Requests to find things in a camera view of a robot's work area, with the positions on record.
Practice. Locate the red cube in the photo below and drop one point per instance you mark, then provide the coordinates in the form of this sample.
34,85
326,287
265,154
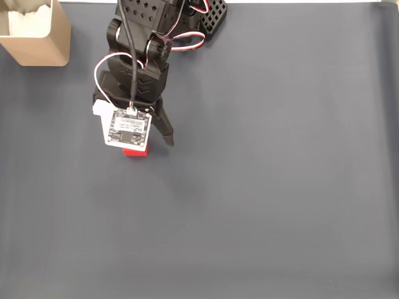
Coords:
134,154

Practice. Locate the beige box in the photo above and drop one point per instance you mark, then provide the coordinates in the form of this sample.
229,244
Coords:
46,51

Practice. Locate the grey blue mat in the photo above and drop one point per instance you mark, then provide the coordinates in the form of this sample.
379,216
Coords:
218,202

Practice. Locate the white tissue paper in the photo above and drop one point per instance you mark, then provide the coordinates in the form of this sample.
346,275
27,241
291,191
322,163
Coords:
28,23

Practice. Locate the white camera circuit board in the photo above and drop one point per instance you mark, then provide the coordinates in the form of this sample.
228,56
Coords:
127,130

